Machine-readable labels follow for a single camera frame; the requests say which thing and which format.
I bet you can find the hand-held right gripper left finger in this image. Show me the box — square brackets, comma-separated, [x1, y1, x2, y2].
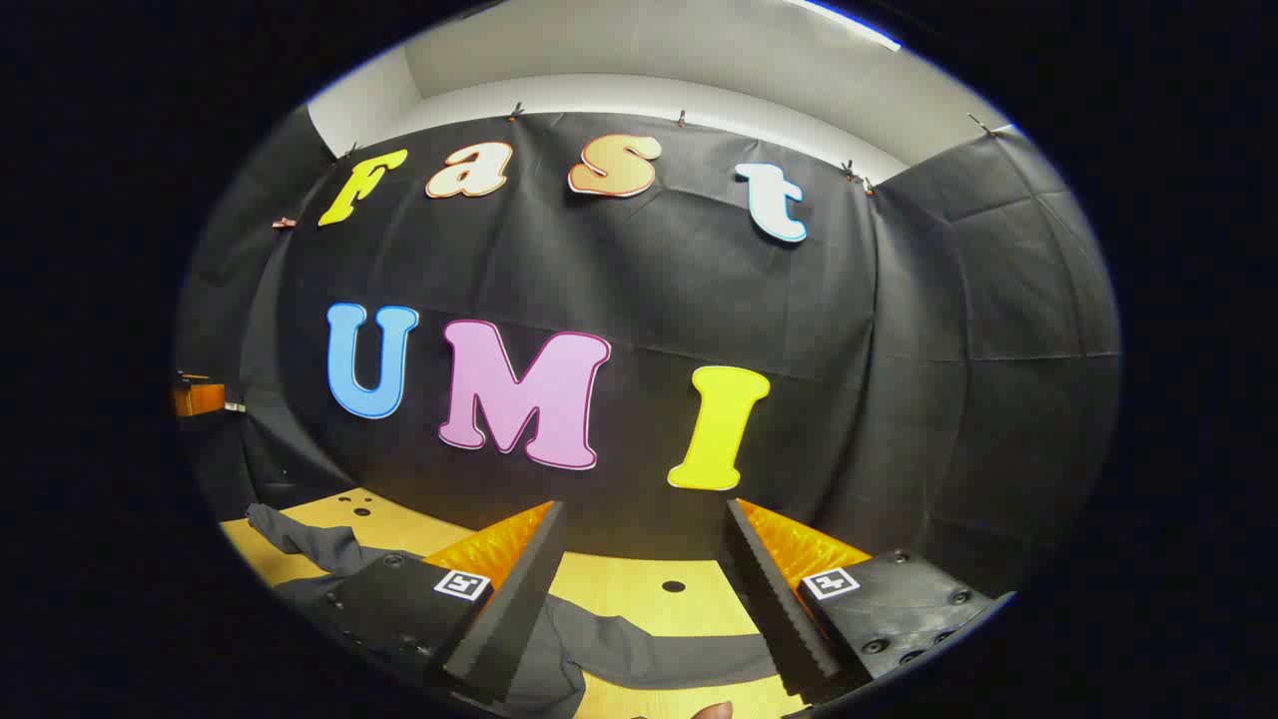
[275, 499, 568, 705]

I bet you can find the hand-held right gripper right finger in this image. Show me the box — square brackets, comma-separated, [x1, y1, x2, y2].
[721, 497, 999, 705]

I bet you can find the grey button shirt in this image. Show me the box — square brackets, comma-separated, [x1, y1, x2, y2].
[245, 502, 790, 719]

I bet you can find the black backdrop cloth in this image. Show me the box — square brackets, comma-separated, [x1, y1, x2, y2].
[175, 105, 1124, 600]

